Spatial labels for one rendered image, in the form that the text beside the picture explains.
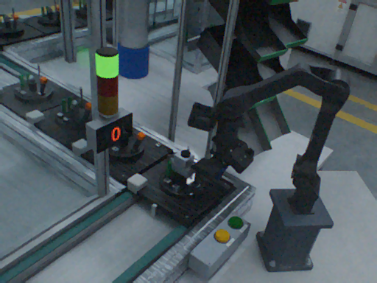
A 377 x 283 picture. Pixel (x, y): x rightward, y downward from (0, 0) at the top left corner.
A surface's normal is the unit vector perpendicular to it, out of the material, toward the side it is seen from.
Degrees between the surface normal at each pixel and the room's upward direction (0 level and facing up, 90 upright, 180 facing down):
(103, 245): 0
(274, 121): 45
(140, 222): 0
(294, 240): 90
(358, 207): 0
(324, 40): 90
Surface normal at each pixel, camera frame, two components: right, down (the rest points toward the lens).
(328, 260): 0.15, -0.78
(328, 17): -0.58, 0.43
